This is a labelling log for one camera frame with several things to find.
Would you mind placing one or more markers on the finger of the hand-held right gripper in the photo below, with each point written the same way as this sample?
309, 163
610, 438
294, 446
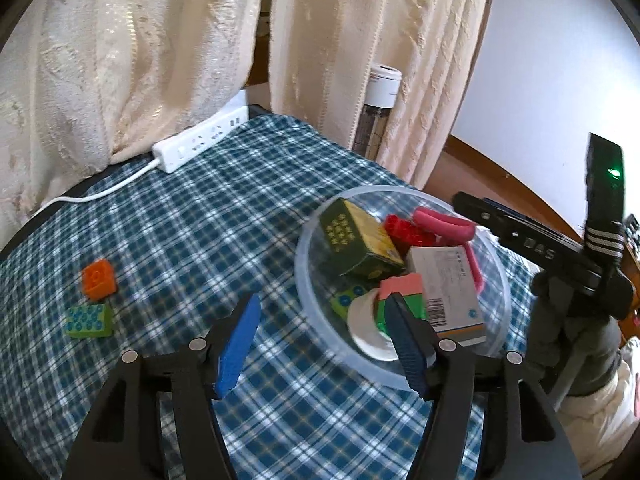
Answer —
475, 207

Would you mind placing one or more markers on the dark green box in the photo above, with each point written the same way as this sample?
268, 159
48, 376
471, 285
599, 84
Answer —
360, 240

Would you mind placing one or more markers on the white power strip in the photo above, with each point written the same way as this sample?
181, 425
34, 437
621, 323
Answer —
200, 140

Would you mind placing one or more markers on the orange building block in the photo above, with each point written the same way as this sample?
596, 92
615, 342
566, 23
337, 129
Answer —
100, 280

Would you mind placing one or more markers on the green block with blue dots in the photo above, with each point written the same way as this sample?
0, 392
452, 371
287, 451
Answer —
90, 320
345, 302

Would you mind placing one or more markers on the pink flower-shaped block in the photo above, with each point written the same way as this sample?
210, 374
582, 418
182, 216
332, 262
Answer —
400, 285

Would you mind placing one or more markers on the white tape roll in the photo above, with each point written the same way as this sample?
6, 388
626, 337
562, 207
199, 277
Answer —
362, 325

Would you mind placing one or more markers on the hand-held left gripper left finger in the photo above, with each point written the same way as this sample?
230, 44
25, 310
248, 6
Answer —
240, 345

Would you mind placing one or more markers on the white and blue medicine box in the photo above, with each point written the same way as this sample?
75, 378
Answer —
445, 280

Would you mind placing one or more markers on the cream patterned curtain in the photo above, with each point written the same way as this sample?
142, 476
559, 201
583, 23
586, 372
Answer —
125, 60
375, 20

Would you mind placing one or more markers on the red building block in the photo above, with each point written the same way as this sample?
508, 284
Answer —
400, 227

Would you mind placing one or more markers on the pink curved foam piece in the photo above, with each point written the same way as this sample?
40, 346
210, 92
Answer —
445, 225

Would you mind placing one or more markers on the person's right hand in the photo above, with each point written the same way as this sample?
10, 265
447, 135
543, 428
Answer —
585, 340

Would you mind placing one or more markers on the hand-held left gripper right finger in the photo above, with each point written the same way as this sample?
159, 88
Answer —
407, 350

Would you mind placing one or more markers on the blue plaid cloth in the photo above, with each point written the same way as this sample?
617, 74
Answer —
200, 240

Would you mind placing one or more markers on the white and grey air purifier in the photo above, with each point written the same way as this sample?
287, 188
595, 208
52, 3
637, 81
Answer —
382, 90

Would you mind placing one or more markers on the green hexagonal block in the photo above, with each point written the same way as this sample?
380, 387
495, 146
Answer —
415, 307

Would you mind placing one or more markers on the clear plastic bowl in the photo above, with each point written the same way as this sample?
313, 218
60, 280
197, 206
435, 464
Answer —
320, 270

